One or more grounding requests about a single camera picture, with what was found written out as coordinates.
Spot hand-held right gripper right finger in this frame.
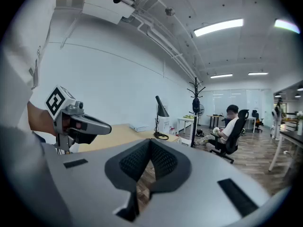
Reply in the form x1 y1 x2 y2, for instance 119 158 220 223
148 138 192 200

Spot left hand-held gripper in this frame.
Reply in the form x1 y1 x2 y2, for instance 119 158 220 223
45 85 112 155

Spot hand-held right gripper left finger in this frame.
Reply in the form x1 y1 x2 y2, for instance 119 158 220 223
104 138 152 223

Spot black desk lamp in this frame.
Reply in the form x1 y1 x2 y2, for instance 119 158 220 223
153 95 170 141

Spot person's left forearm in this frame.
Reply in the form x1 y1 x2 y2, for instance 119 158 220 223
27 101 58 137

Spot dark table with white legs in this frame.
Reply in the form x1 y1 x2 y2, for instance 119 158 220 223
268 130 303 172

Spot group of clear water jugs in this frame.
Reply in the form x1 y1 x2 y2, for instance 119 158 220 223
169 126 183 140

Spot white flat box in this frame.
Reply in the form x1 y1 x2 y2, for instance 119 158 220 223
129 122 150 133

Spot white water dispenser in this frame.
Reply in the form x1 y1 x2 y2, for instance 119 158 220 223
158 114 171 134

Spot white small table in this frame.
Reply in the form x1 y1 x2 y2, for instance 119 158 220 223
177 117 197 135

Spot wooden table with black legs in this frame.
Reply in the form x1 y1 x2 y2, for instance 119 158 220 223
206 114 225 129

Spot black hanging bag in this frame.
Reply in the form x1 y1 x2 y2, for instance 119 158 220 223
192 97 201 114

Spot black coat rack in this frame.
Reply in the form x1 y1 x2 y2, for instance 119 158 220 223
187 77 206 148

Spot black orange office chair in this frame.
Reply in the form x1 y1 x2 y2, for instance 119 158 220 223
251 109 265 133

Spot person's white shirt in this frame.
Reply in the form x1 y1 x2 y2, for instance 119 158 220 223
0 0 86 227

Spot white ceiling pipes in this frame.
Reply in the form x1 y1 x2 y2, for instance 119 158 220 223
132 0 204 80

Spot white ceiling air conditioner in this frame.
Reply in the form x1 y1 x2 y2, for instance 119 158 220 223
81 0 141 25

